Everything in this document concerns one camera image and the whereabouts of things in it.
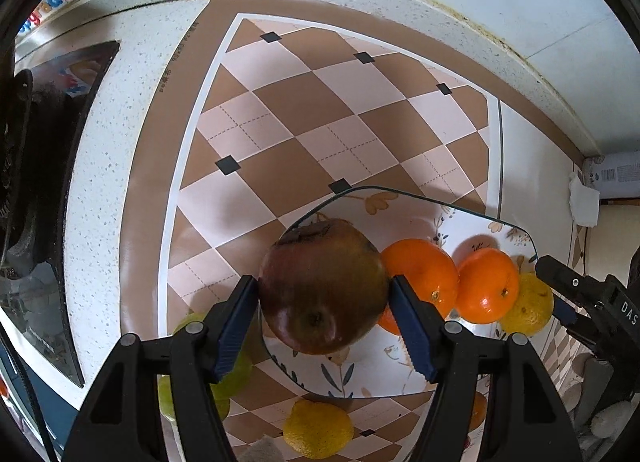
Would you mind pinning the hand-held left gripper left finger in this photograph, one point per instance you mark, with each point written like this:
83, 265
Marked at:
235, 332

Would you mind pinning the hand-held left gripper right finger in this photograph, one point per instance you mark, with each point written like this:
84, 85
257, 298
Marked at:
412, 327

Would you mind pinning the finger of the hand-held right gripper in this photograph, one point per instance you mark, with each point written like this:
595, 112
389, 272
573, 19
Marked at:
564, 311
560, 272

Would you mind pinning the green apple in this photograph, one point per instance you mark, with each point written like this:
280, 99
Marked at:
240, 377
166, 394

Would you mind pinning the dark red apple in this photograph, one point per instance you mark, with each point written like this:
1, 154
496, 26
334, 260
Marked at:
320, 287

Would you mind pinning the dark reddish orange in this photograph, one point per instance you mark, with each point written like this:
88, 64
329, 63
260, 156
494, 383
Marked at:
478, 409

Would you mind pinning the floral white plate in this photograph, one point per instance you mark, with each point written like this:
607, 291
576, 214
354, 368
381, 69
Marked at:
415, 212

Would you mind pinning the small yellow lemon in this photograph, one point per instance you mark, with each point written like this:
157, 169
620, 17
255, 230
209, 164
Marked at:
317, 429

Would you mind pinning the large yellow lemon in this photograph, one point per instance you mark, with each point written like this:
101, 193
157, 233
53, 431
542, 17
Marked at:
530, 307

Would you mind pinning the bright orange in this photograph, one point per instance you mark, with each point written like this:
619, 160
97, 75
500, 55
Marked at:
425, 272
487, 287

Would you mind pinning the white crumpled tissue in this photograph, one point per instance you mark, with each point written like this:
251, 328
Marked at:
584, 202

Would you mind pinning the grey spray can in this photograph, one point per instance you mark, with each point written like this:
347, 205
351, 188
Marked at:
617, 174

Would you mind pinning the black glass cooktop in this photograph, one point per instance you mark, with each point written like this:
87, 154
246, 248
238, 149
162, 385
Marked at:
55, 322

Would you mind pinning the brown checkered table mat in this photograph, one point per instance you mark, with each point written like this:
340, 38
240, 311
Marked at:
300, 107

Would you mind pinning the black wok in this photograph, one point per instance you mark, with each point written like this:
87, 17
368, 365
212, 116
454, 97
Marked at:
35, 142

